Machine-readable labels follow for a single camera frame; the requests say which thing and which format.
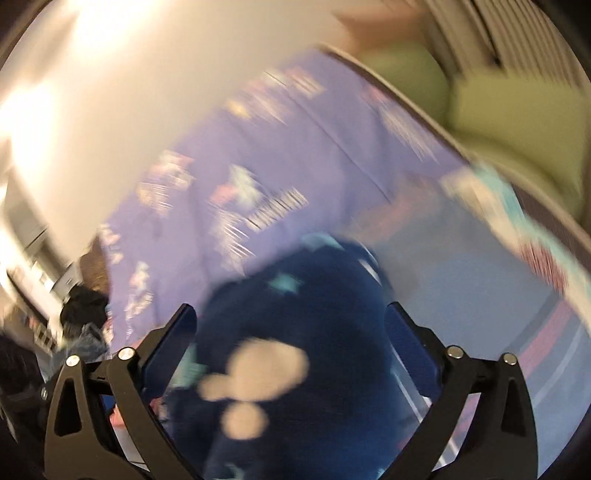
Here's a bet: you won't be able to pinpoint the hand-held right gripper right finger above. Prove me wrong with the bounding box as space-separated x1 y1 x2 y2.
376 301 539 480

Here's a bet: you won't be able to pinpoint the beige pillow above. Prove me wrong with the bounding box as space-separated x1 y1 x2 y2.
335 7 437 54

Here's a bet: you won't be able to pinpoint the blue grey cloth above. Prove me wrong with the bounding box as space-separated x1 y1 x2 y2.
51 323 110 367

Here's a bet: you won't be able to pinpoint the purple printed bedsheet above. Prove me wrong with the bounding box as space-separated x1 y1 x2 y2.
92 51 472 352

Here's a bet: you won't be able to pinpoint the dark cloth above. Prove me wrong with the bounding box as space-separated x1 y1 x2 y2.
60 284 110 329

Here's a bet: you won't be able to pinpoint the teal cream printed cloth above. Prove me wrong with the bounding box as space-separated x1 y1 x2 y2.
441 164 591 301

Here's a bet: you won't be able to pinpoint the grey fleece blanket pink stripes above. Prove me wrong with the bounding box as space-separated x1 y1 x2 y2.
365 175 591 480

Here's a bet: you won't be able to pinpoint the navy star-print fleece garment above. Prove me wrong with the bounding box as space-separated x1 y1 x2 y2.
166 233 444 480

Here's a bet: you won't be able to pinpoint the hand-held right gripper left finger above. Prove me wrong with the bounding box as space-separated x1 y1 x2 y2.
44 303 204 480

